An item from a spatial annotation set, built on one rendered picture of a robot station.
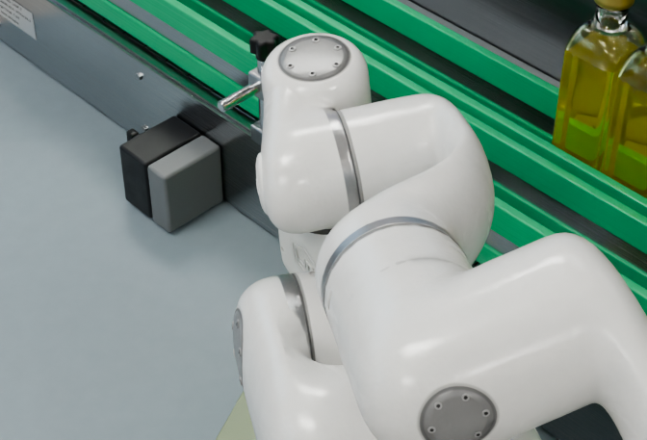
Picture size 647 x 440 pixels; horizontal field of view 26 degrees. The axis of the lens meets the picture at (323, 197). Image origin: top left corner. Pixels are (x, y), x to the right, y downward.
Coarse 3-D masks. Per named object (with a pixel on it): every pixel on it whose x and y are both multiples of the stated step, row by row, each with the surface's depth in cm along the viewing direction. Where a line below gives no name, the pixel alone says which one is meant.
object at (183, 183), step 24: (168, 120) 155; (144, 144) 152; (168, 144) 152; (192, 144) 152; (216, 144) 152; (144, 168) 150; (168, 168) 149; (192, 168) 150; (216, 168) 153; (144, 192) 153; (168, 192) 149; (192, 192) 152; (216, 192) 155; (168, 216) 151; (192, 216) 154
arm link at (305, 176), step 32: (288, 64) 95; (320, 64) 95; (352, 64) 95; (288, 96) 94; (320, 96) 94; (352, 96) 95; (288, 128) 91; (320, 128) 90; (256, 160) 92; (288, 160) 89; (320, 160) 89; (352, 160) 89; (288, 192) 89; (320, 192) 89; (352, 192) 90; (288, 224) 90; (320, 224) 91
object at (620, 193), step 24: (288, 0) 150; (336, 24) 146; (360, 48) 145; (384, 48) 143; (408, 72) 141; (456, 96) 137; (480, 120) 136; (504, 120) 134; (528, 144) 133; (552, 144) 131; (576, 168) 129; (624, 192) 126
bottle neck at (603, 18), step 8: (600, 8) 122; (600, 16) 122; (608, 16) 122; (616, 16) 122; (624, 16) 122; (600, 24) 123; (608, 24) 122; (616, 24) 122; (624, 24) 123; (608, 32) 123
